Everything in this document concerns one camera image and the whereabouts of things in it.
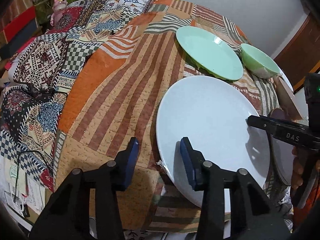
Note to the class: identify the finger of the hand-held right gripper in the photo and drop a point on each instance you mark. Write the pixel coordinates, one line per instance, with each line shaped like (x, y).
(260, 123)

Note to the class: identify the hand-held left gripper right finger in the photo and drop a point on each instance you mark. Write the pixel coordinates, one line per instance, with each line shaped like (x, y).
(187, 162)

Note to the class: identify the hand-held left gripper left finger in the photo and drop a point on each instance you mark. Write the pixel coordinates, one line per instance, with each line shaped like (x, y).
(133, 155)

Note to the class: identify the large white plate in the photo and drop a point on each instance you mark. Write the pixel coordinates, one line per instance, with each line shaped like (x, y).
(207, 120)

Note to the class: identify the green bowl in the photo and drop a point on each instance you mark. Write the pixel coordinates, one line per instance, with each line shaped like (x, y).
(257, 57)

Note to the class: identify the green plate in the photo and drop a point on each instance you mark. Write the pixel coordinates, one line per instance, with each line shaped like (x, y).
(207, 50)

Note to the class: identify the person's right hand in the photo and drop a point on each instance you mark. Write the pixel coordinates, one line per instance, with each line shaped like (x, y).
(298, 170)

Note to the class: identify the black rimmed white plate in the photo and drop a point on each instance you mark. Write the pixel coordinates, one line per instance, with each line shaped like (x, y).
(282, 160)

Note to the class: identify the brown plate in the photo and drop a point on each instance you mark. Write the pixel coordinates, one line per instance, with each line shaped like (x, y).
(287, 97)

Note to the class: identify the orange striped patchwork blanket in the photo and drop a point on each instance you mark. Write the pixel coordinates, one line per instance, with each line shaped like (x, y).
(120, 80)

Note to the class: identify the wooden door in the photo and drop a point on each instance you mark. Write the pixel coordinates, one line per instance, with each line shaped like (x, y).
(305, 45)

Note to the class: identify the printed papers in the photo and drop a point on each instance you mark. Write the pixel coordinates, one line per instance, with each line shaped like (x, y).
(32, 200)

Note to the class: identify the geometric patterned quilt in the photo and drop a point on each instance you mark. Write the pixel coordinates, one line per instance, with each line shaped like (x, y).
(50, 55)

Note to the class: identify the pink plush toy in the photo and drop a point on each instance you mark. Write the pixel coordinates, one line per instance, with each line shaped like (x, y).
(58, 7)

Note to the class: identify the red box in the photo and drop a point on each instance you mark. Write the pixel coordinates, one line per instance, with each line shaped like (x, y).
(17, 22)

